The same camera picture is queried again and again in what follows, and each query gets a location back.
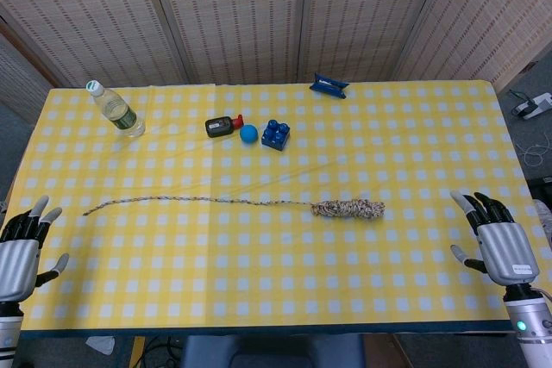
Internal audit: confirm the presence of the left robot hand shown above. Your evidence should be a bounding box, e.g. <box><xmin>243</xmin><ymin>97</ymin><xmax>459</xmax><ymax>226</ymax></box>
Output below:
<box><xmin>0</xmin><ymin>194</ymin><xmax>70</xmax><ymax>303</ymax></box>

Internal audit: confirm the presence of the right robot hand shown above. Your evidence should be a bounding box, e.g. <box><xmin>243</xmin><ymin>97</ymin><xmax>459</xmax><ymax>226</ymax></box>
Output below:
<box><xmin>449</xmin><ymin>190</ymin><xmax>541</xmax><ymax>287</ymax></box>

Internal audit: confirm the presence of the multicoloured braided rope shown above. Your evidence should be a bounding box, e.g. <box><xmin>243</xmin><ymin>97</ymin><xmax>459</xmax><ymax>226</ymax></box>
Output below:
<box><xmin>81</xmin><ymin>196</ymin><xmax>386</xmax><ymax>221</ymax></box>

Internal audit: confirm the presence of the clear plastic water bottle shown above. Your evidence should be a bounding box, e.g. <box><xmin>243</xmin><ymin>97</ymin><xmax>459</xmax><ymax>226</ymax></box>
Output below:
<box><xmin>85</xmin><ymin>79</ymin><xmax>147</xmax><ymax>139</ymax></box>

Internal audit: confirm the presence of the yellow checked tablecloth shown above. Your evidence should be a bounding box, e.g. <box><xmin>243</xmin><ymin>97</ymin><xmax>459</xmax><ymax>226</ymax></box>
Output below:
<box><xmin>16</xmin><ymin>80</ymin><xmax>548</xmax><ymax>333</ymax></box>

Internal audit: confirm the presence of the black device with red cap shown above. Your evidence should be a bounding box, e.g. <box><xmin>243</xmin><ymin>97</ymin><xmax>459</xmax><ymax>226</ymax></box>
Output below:
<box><xmin>204</xmin><ymin>114</ymin><xmax>246</xmax><ymax>140</ymax></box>

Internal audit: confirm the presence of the blue foil packet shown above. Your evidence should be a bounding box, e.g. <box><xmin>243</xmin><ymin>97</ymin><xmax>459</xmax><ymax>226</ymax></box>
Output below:
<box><xmin>309</xmin><ymin>72</ymin><xmax>349</xmax><ymax>101</ymax></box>

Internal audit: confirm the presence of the blue padded seat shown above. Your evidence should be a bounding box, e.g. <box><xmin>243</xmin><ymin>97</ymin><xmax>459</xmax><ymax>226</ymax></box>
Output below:
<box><xmin>178</xmin><ymin>333</ymin><xmax>368</xmax><ymax>368</ymax></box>

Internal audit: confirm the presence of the blue toy building block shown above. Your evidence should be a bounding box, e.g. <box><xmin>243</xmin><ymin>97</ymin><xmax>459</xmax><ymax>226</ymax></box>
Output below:
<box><xmin>260</xmin><ymin>119</ymin><xmax>292</xmax><ymax>153</ymax></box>

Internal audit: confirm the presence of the blue ball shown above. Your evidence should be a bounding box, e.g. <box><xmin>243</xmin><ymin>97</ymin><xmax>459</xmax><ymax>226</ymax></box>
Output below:
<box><xmin>239</xmin><ymin>124</ymin><xmax>260</xmax><ymax>146</ymax></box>

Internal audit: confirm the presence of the bamboo folding screen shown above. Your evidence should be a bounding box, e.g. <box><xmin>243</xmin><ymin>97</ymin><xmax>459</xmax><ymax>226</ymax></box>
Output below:
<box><xmin>0</xmin><ymin>0</ymin><xmax>552</xmax><ymax>90</ymax></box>

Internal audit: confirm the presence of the thin white cable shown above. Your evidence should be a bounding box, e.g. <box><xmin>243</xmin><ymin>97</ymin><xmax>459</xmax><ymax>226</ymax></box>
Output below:
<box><xmin>520</xmin><ymin>140</ymin><xmax>549</xmax><ymax>167</ymax></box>

